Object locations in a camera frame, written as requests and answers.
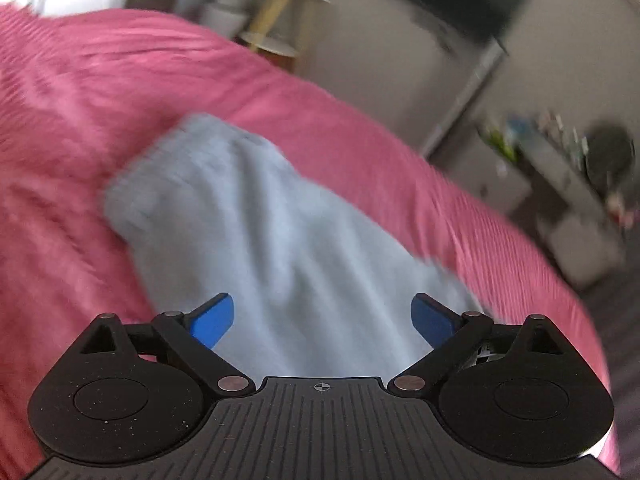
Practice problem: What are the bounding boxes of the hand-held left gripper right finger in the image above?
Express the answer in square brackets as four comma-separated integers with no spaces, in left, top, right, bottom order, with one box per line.
[388,293,558,399]

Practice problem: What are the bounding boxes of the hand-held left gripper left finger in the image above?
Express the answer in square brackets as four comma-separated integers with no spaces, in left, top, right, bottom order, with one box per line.
[77,293,257,397]

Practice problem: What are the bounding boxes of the grey pants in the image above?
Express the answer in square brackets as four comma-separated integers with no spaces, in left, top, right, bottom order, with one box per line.
[102,112,495,379]

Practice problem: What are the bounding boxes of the grey nightstand with drawers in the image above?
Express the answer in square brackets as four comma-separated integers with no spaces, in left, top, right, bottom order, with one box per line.
[464,129,532,213]

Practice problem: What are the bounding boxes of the grey vanity desk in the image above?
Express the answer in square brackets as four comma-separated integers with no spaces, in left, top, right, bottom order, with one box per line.
[520,125,628,288]

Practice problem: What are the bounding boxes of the tall white tower appliance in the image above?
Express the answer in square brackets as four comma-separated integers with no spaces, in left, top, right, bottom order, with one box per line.
[419,39,507,160]

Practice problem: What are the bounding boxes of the round black-framed mirror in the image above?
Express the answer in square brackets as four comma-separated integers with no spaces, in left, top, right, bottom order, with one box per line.
[584,126,637,197]

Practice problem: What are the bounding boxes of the pink ribbed blanket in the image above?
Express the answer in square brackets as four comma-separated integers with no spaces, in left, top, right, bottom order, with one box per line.
[0,2,622,480]

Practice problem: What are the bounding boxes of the white round stool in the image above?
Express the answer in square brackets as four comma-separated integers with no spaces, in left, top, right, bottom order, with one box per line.
[199,0,252,37]

